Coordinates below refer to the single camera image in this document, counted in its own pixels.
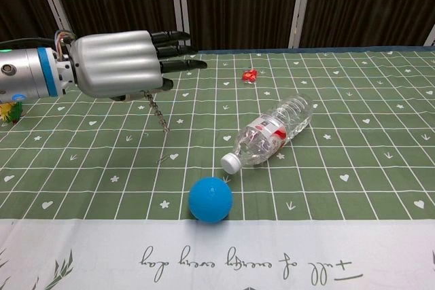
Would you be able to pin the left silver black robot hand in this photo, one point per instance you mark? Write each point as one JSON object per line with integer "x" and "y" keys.
{"x": 115, "y": 64}

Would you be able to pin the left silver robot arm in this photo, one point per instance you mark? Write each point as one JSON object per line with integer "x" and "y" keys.
{"x": 30, "y": 72}

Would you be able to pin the green yellow red tassel toy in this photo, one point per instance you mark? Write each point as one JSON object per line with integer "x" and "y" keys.
{"x": 10, "y": 111}

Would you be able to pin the red candy wrapper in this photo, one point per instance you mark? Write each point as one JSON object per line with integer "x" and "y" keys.
{"x": 249, "y": 75}

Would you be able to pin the blue plastic ball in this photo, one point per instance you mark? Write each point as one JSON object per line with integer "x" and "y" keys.
{"x": 210, "y": 199}

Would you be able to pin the clear plastic water bottle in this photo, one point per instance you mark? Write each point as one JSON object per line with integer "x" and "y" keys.
{"x": 272, "y": 130}

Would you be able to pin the green grid patterned tablecloth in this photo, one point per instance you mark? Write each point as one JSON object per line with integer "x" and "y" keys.
{"x": 272, "y": 167}

